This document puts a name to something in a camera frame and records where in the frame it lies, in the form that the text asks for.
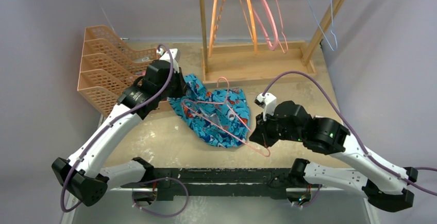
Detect peach plastic file organizer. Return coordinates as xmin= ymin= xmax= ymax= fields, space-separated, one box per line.
xmin=77 ymin=25 xmax=165 ymax=117

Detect black aluminium base frame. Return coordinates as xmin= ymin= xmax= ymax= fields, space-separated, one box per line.
xmin=68 ymin=113 xmax=376 ymax=224

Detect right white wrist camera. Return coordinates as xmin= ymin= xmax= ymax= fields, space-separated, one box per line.
xmin=255 ymin=93 xmax=277 ymax=121

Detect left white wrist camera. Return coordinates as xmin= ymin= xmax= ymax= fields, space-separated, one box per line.
xmin=156 ymin=48 xmax=181 ymax=73

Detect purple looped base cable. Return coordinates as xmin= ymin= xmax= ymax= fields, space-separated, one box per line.
xmin=131 ymin=177 xmax=191 ymax=219

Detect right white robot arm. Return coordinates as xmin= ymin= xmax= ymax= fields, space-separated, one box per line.
xmin=249 ymin=97 xmax=418 ymax=213

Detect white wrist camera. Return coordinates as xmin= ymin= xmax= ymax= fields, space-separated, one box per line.
xmin=156 ymin=48 xmax=181 ymax=73
xmin=255 ymin=93 xmax=277 ymax=121

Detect blue shark print shorts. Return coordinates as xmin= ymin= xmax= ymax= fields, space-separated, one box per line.
xmin=167 ymin=74 xmax=251 ymax=149

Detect blue wire hanger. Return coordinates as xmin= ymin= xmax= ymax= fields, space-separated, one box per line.
xmin=299 ymin=0 xmax=339 ymax=52

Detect pink thick plastic hanger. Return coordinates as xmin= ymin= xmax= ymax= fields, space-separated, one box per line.
xmin=245 ymin=0 xmax=280 ymax=52

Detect wooden hanger rack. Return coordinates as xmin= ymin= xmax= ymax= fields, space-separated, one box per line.
xmin=199 ymin=0 xmax=345 ymax=86

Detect orange wavy hanger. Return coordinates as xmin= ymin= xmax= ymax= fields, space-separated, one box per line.
xmin=209 ymin=0 xmax=226 ymax=51

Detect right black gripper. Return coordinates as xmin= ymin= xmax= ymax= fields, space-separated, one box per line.
xmin=251 ymin=109 xmax=305 ymax=148

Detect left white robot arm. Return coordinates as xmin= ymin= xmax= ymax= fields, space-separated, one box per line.
xmin=52 ymin=58 xmax=186 ymax=213

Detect pink thin wire hanger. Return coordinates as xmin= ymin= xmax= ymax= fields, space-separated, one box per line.
xmin=181 ymin=76 xmax=272 ymax=158

